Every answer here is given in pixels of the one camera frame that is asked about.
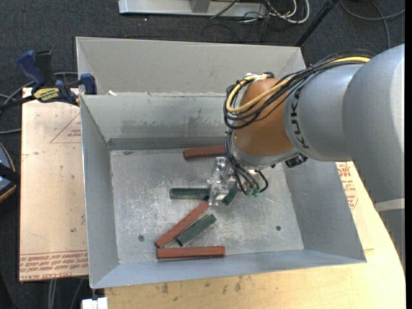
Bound dark green flat block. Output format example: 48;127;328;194
221;183;239;207
176;213;218;247
169;187;211;201

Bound red-brown flat block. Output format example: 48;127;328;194
154;201;211;249
156;245;227;261
183;145;227;160

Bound grey metal bin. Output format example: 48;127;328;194
75;36;367;289

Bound brown cardboard board, red print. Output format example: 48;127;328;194
19;87;376;283

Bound black cylinder on white bracket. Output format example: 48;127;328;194
284;153;309;169

